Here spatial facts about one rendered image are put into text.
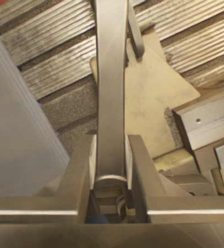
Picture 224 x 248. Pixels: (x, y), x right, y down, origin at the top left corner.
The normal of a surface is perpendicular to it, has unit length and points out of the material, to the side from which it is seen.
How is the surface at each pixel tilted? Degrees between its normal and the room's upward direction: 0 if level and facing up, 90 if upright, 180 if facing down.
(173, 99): 0
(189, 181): 90
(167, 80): 0
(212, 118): 0
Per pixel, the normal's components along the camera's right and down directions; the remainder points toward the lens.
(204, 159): 0.01, 0.30
